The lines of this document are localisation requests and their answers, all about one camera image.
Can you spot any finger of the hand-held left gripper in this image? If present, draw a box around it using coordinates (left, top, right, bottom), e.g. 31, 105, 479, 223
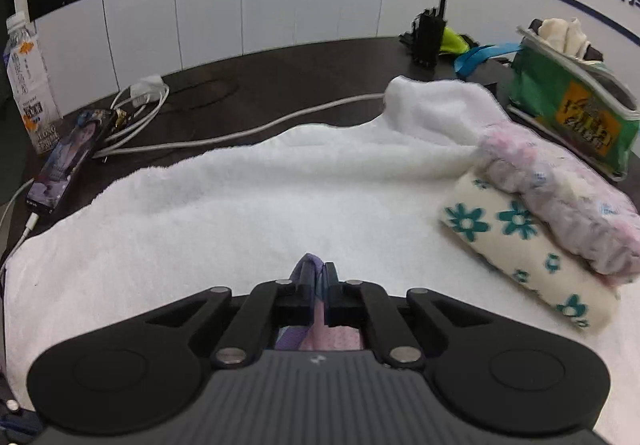
0, 397, 43, 443

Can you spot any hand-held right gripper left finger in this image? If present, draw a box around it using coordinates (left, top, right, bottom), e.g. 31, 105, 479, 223
135, 262, 318, 368

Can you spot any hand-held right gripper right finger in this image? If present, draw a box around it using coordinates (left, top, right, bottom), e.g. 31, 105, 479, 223
324, 262, 501, 368

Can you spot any pink and blue vest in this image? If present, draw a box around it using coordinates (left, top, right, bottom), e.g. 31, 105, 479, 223
274, 252, 366, 352

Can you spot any white fluffy towel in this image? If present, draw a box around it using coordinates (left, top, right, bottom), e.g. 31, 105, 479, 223
5, 75, 640, 445

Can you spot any folded cream teal-flowered cloth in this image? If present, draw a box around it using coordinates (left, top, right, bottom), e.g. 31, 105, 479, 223
439, 170, 621, 333

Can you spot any folded pink floral ruffled cloth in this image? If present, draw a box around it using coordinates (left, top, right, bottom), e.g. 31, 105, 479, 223
475, 122, 640, 287

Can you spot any white power adapter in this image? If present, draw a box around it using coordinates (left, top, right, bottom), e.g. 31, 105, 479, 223
130, 75, 169, 106

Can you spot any smartphone with printed case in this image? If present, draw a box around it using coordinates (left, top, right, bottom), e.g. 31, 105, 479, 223
26, 109, 115, 216

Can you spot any black pen holder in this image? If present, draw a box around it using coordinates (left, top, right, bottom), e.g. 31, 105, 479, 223
400, 0, 448, 68

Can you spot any yellow-green item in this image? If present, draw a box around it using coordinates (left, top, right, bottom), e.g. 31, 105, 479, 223
440, 27, 478, 56

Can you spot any plastic drink bottle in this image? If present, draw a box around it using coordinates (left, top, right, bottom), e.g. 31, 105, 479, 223
2, 11, 65, 156

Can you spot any long white cable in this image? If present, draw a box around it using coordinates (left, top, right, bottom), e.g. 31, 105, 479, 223
95, 92, 390, 160

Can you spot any white phone charging cable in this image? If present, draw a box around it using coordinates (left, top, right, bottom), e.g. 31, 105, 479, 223
0, 177, 43, 276

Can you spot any coiled white cable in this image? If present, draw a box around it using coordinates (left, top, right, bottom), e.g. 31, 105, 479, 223
95, 85, 171, 160

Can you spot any green bag with blue straps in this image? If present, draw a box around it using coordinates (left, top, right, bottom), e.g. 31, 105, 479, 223
454, 20, 640, 182

